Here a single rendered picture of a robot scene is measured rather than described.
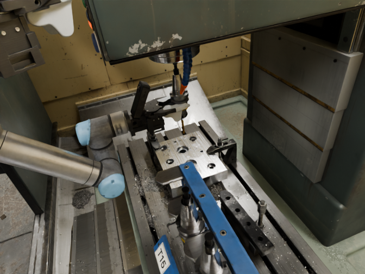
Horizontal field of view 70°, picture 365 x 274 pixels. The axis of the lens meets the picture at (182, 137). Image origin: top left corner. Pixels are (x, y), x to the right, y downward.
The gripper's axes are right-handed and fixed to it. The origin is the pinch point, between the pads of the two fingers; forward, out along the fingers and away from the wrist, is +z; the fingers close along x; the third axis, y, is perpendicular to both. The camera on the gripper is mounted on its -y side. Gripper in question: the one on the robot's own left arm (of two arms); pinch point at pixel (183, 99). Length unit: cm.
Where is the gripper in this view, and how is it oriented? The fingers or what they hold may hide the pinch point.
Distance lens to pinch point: 89.1
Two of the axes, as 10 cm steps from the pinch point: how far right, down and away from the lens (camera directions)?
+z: 9.3, -2.9, 2.1
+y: 1.1, 7.9, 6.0
